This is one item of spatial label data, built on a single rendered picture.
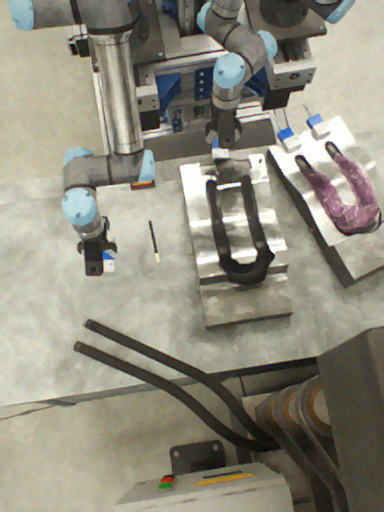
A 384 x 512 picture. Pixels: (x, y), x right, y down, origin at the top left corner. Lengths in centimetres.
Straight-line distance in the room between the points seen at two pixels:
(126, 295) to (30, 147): 136
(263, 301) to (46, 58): 195
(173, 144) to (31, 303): 111
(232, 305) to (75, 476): 118
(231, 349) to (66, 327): 50
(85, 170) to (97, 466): 147
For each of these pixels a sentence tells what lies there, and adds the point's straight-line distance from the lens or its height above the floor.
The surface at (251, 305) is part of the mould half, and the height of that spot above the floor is 86.
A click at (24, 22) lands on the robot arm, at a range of 128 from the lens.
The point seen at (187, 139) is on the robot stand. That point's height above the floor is 21.
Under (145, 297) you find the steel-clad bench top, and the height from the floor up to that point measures 80.
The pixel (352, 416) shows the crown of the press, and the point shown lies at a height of 191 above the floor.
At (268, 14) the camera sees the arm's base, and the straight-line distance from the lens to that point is 185.
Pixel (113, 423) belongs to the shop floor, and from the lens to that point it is 249.
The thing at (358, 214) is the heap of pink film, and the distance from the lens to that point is 175.
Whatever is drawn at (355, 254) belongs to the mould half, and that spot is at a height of 91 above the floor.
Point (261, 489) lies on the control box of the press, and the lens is 101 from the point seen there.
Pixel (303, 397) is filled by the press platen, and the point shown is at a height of 154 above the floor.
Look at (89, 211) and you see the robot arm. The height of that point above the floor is 127.
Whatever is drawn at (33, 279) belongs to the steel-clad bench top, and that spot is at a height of 80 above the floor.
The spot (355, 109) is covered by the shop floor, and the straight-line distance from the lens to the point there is 300.
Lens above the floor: 247
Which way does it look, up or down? 73 degrees down
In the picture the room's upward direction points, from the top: 1 degrees counter-clockwise
